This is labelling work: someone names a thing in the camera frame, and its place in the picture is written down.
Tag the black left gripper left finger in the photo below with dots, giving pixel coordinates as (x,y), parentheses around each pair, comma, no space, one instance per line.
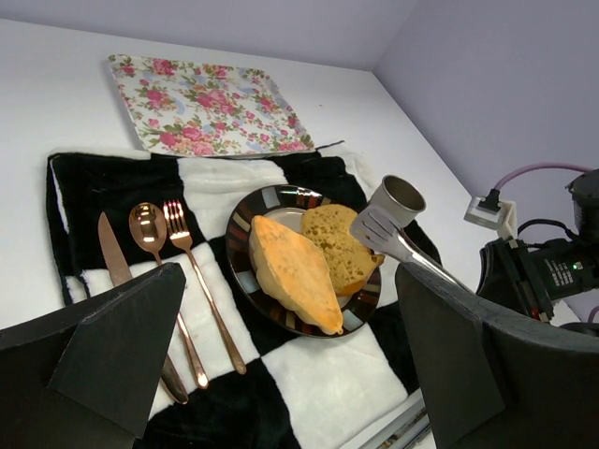
(86,376)

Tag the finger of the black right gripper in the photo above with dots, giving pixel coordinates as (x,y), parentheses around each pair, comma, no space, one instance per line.
(503,279)

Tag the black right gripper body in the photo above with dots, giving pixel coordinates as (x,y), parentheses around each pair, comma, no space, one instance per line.
(536,276)

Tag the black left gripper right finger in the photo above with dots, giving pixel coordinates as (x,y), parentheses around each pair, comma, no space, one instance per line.
(493,378)

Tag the silver metal tongs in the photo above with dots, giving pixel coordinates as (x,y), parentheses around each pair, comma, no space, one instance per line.
(376,229)

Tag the brown crusted bread slice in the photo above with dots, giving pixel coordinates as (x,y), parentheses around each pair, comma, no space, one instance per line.
(350,262)

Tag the light yellow bread slice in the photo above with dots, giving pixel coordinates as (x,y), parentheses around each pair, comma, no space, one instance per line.
(292,270)

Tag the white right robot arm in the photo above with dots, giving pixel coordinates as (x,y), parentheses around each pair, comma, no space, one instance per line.
(585,196)

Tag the copper knife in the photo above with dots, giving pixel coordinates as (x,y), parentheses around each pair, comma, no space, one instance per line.
(120,273)

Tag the white mug with metal interior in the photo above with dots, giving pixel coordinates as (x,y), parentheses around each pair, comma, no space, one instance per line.
(399,198)

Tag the black white checkered cloth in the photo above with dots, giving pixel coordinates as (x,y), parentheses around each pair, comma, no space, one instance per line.
(269,388)

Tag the copper spoon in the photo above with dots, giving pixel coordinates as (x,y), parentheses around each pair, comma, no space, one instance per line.
(148,228)

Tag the copper fork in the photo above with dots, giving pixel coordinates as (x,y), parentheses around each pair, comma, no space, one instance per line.
(181,238)

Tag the round plate with patterned rim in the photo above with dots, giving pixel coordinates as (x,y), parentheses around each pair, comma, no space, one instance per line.
(285,204)

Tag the floral rectangular tray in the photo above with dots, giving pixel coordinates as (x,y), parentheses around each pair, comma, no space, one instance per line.
(191,109)

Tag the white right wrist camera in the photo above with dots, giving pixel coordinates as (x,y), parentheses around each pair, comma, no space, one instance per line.
(493,213)

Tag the aluminium rail frame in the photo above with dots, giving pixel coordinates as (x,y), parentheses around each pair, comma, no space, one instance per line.
(404,432)

